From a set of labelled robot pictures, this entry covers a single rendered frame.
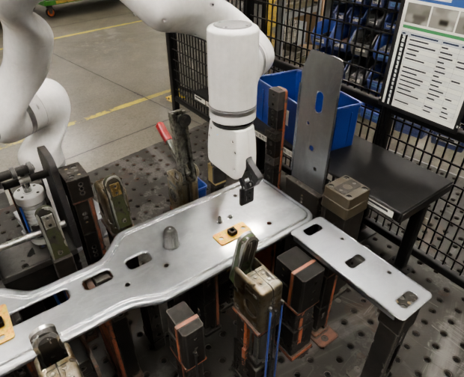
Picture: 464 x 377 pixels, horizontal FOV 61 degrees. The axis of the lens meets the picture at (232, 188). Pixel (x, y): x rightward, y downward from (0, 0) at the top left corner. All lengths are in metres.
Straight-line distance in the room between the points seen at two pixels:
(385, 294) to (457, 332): 0.44
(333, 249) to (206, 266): 0.27
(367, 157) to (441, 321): 0.47
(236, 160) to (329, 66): 0.31
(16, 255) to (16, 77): 0.40
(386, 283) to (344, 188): 0.24
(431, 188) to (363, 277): 0.35
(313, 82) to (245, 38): 0.33
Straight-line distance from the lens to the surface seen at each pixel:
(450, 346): 1.19
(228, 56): 0.64
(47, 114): 1.16
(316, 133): 0.96
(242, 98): 0.67
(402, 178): 1.09
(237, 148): 0.70
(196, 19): 0.74
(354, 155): 1.14
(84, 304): 0.80
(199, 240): 0.87
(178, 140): 0.92
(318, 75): 0.92
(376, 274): 0.85
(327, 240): 0.89
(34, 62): 1.01
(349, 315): 1.15
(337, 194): 0.93
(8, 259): 1.00
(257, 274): 0.74
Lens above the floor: 1.59
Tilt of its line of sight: 36 degrees down
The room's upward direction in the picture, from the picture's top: straight up
